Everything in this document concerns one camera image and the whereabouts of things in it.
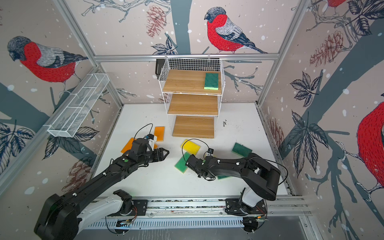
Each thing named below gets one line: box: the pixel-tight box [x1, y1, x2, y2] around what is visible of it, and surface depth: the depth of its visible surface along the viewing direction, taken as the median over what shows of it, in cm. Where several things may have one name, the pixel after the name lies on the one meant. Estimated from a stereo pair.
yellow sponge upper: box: [180, 139, 201, 156], surface depth 97 cm
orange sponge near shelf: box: [154, 126, 165, 142], surface depth 106 cm
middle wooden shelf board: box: [167, 95, 219, 115], surface depth 87 cm
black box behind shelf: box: [155, 58, 167, 80], surface depth 92 cm
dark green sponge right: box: [231, 142, 253, 158], surface depth 94 cm
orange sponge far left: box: [120, 137, 137, 154], surface depth 97 cm
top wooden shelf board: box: [163, 69, 222, 95], surface depth 74 cm
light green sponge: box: [174, 152, 192, 174], surface depth 89 cm
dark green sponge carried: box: [204, 72, 219, 91], surface depth 74 cm
